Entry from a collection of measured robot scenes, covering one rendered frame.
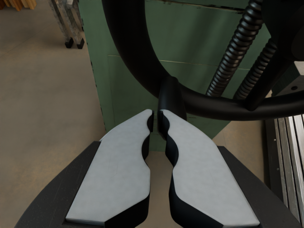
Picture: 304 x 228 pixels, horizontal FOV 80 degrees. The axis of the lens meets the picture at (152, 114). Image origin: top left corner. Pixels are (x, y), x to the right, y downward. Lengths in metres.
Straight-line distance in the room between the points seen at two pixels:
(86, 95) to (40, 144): 0.33
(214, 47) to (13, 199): 0.90
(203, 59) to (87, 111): 0.74
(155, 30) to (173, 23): 0.03
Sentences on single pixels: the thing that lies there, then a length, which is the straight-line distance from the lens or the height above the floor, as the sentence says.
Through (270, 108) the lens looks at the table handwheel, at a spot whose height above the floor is 0.70.
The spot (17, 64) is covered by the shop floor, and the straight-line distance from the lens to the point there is 1.35.
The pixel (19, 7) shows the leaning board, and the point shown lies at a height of 0.02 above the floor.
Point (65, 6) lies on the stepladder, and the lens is 1.23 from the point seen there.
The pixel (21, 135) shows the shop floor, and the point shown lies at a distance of 1.06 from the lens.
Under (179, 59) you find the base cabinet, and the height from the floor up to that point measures 0.60.
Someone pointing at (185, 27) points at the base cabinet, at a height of 0.67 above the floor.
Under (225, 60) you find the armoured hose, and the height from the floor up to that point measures 0.71.
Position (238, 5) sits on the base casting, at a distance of 0.37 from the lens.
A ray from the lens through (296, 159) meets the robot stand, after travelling 0.94.
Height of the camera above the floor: 0.86
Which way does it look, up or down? 59 degrees down
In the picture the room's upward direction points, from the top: 14 degrees clockwise
